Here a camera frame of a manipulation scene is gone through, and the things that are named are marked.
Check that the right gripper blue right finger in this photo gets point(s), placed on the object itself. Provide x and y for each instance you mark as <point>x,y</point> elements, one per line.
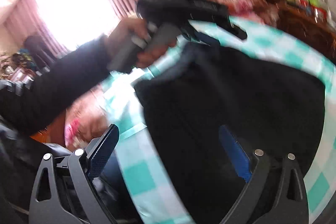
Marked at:
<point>236,154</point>

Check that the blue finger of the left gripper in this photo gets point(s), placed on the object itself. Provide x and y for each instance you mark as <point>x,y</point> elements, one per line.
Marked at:
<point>191,34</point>
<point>224,23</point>

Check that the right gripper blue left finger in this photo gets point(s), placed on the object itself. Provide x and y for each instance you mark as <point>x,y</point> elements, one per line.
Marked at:
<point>101,151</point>

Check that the black pants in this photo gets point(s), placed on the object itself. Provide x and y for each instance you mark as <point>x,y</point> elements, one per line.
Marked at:
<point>275,112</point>

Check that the black sleeved left forearm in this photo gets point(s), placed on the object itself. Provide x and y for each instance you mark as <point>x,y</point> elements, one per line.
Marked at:
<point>30,107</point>

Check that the person's left hand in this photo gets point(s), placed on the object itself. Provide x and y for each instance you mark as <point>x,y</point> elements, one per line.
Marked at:
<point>136,43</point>

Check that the red floral quilt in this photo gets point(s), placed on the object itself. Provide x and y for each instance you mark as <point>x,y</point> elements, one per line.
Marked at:
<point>259,11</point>

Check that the green white checkered bedsheet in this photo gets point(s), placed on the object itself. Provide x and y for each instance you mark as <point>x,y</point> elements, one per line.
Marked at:
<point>142,170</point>

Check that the items on nightstand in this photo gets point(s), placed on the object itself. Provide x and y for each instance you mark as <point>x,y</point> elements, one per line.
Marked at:
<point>319,9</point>

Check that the dark wooden nightstand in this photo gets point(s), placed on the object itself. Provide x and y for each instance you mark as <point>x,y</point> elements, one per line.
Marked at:
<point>303,27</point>

